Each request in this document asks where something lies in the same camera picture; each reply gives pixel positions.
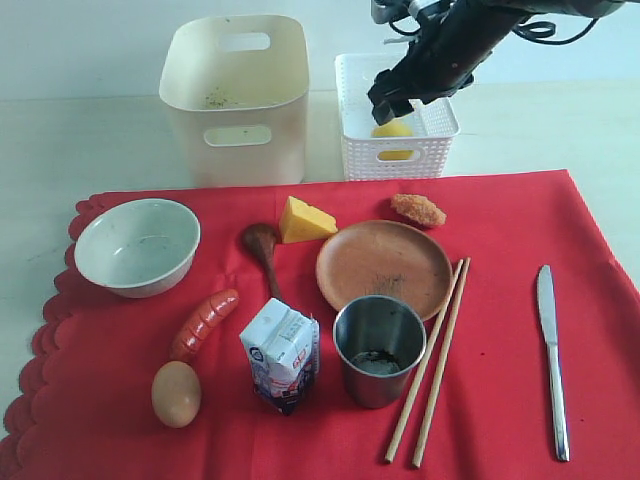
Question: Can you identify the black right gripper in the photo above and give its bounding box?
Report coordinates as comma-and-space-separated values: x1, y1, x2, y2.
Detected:
367, 1, 525, 125

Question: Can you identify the yellow lemon with sticker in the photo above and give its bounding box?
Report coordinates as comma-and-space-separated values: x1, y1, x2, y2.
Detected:
371, 119, 413, 161

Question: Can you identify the fried breaded nugget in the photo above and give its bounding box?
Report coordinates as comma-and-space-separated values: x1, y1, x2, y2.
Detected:
391, 194, 447, 227

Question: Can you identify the yellow cheese wedge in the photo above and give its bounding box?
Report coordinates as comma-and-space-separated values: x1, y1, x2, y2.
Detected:
279, 196, 338, 243

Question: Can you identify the brown egg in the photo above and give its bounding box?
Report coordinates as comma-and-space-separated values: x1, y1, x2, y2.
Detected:
151, 361, 202, 428

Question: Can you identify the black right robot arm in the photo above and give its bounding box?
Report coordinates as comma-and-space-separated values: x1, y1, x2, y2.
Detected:
368, 1, 623, 125

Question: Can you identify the white perforated plastic basket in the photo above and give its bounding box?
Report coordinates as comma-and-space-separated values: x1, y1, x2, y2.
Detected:
334, 53, 460, 180

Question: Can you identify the cream plastic bin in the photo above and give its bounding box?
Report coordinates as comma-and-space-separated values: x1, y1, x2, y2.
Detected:
159, 14, 309, 187

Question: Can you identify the brown wooden plate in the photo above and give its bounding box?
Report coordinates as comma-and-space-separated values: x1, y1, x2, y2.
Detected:
316, 220, 453, 320

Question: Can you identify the dark wooden spoon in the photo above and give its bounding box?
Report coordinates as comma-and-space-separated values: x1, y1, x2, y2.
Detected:
241, 223, 282, 300

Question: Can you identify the stainless steel cup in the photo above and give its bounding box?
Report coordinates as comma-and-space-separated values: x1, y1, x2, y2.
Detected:
333, 295, 427, 409

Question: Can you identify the red scalloped tablecloth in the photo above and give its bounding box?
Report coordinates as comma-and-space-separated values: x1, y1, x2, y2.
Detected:
1, 170, 639, 479

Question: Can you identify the stainless steel table knife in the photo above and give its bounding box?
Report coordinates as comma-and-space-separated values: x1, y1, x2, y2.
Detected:
536, 265, 570, 462

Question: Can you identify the small milk carton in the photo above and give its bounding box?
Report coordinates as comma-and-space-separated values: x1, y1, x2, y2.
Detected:
239, 298, 320, 415

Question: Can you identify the white ceramic bowl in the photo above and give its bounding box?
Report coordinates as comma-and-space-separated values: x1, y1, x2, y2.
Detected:
74, 198, 201, 299

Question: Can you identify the red toy sausage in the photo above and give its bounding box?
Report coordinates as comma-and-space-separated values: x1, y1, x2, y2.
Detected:
169, 289, 239, 363

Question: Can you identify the wooden chopstick right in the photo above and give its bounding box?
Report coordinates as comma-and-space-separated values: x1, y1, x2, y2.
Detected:
411, 257, 471, 469

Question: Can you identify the wooden chopstick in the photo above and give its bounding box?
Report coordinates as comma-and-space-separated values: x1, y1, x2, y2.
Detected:
384, 259, 464, 463
411, 257, 471, 469

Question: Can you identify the wooden chopstick left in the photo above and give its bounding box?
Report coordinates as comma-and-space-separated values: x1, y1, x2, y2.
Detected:
384, 259, 464, 463

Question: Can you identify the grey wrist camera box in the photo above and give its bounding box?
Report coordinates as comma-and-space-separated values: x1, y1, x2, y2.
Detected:
370, 0, 451, 24

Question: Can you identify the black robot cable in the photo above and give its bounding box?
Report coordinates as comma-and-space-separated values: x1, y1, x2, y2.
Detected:
512, 14, 601, 46

